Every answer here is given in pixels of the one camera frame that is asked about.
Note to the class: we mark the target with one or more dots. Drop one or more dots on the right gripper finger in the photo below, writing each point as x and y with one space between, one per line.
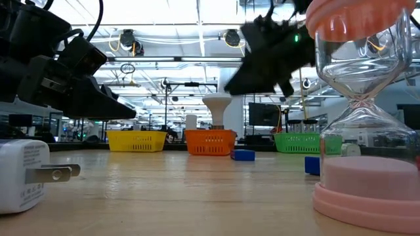
252 80

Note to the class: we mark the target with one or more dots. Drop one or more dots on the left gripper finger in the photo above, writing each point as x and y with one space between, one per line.
95 105
108 91

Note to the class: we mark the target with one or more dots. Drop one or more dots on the blue sand black hourglass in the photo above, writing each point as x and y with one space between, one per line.
294 122

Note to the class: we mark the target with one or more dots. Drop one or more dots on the white sand black hourglass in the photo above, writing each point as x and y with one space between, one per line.
309 122

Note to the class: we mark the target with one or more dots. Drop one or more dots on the blue rectangular block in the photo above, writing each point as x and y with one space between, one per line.
243 155

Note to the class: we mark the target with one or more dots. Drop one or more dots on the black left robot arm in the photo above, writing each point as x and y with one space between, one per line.
36 29

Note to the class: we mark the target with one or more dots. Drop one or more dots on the black monitor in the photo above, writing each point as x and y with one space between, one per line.
19 120
410 116
264 114

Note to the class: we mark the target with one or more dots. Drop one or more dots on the white desk lamp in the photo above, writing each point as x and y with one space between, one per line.
217 105

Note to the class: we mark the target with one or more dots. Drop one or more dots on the yellow plastic basket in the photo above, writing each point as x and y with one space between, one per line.
136 141

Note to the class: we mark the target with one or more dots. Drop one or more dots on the orange plastic basket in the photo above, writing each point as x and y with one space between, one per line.
210 142

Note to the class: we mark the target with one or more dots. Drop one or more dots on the green plastic basket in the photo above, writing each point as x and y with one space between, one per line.
295 144

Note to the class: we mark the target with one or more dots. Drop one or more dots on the purple power adapter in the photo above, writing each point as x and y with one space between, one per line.
19 177

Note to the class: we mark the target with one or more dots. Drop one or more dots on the blue digital clock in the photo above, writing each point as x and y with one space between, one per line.
312 165

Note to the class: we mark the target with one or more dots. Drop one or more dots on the light green power adapter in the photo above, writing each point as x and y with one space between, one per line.
351 150

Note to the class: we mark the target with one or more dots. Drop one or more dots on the pink hourglass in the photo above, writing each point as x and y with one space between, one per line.
367 180

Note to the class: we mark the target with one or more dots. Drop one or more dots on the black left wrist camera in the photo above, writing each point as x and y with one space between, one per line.
82 55

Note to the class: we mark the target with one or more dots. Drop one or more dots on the black aluminium table frame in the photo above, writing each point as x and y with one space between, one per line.
65 146

